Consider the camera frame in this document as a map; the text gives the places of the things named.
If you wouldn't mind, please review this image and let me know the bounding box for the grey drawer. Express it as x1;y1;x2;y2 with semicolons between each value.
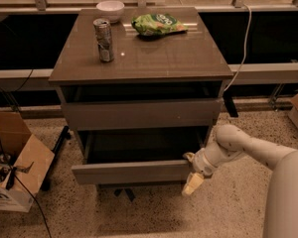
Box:
72;126;210;186
62;99;222;131

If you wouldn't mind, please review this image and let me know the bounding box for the silver drink can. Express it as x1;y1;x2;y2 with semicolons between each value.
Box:
93;18;114;62

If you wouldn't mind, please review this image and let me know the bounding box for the grey top drawer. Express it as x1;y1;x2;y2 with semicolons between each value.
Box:
62;99;222;131

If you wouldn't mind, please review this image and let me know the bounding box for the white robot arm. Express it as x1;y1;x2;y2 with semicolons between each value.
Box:
182;124;298;238

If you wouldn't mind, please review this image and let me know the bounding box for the white cable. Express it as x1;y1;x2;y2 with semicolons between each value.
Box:
223;4;252;94

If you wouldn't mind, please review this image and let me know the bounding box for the black bar on floor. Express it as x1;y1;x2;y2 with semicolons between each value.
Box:
41;126;71;191

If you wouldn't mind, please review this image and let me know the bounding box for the grey drawer cabinet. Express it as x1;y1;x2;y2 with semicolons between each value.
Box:
48;6;234;191

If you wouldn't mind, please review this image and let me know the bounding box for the green chip bag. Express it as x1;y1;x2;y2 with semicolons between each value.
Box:
131;13;188;36

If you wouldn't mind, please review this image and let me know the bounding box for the white bowl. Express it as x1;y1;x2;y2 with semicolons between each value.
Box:
96;1;125;23

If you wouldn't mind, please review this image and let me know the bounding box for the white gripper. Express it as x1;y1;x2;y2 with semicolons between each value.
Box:
182;142;233;196

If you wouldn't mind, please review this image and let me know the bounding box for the cardboard box left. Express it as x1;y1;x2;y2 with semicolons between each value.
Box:
0;112;54;212

